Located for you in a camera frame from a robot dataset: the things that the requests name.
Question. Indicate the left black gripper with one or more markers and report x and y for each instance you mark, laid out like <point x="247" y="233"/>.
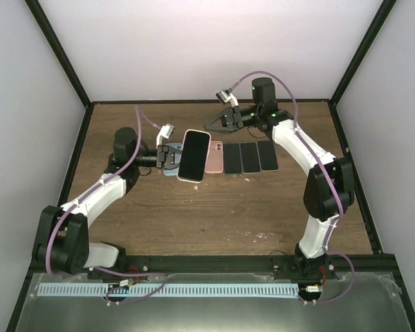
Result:
<point x="165" y="159"/>

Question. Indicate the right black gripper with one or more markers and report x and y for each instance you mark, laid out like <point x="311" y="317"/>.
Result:
<point x="234" y="122"/>

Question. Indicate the blue cased phone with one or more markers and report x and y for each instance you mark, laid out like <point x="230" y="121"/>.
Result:
<point x="173" y="172"/>

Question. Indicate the pink phone case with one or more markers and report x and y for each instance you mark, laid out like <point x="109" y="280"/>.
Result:
<point x="214" y="162"/>

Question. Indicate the black screen phone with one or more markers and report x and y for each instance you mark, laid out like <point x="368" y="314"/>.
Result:
<point x="232" y="159"/>

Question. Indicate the green phone from beige case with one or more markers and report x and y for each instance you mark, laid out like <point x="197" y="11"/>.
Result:
<point x="250" y="158"/>

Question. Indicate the silver phone from blue case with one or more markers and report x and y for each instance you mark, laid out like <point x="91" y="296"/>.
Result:
<point x="267" y="156"/>

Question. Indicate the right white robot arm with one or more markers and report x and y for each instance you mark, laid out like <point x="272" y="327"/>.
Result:
<point x="329" y="187"/>

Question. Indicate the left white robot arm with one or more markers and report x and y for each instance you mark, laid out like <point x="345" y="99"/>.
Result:
<point x="62" y="239"/>

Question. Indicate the light blue slotted strip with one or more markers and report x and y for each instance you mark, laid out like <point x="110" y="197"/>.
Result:
<point x="169" y="290"/>

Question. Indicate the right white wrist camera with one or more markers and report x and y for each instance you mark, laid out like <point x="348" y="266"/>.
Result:
<point x="225" y="96"/>

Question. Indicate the black frame post right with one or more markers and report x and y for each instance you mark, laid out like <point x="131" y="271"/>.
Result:
<point x="365" y="44"/>

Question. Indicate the black frame post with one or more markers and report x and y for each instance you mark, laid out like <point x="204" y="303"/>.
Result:
<point x="51" y="37"/>
<point x="365" y="44"/>

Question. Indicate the black frame post left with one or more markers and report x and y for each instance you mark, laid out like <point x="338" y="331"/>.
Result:
<point x="51" y="37"/>

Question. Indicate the black front rail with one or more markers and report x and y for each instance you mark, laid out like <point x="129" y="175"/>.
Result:
<point x="281" y="266"/>

